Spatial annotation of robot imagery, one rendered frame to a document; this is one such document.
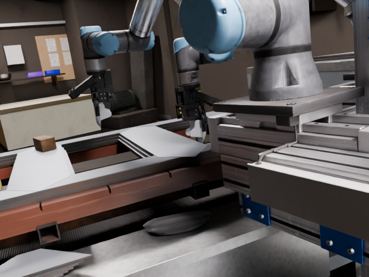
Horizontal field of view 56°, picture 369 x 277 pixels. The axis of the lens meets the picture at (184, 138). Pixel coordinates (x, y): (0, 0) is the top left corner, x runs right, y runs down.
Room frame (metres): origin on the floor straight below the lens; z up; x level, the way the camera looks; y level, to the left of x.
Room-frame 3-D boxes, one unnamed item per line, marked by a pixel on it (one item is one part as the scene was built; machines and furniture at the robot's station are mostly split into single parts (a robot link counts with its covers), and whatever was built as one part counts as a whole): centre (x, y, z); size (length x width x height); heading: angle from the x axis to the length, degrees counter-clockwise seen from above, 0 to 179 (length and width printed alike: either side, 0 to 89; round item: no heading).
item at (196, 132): (1.18, -0.05, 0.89); 0.06 x 0.03 x 0.09; 111
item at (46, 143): (1.50, 0.60, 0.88); 0.12 x 0.06 x 0.05; 36
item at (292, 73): (0.74, -0.22, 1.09); 0.15 x 0.15 x 0.10
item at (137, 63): (7.49, 1.10, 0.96); 1.12 x 1.11 x 1.92; 122
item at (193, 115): (1.19, -0.04, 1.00); 0.09 x 0.08 x 0.12; 111
